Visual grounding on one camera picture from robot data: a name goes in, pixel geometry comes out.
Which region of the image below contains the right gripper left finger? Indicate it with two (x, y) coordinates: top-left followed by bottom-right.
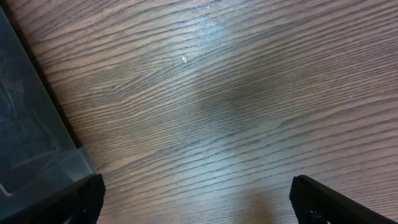
(1, 174), (106, 224)

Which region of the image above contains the clear plastic storage bin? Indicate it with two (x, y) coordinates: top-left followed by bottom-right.
(1, 12), (96, 222)

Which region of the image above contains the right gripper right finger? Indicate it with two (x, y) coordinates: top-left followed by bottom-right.
(289, 175), (397, 224)

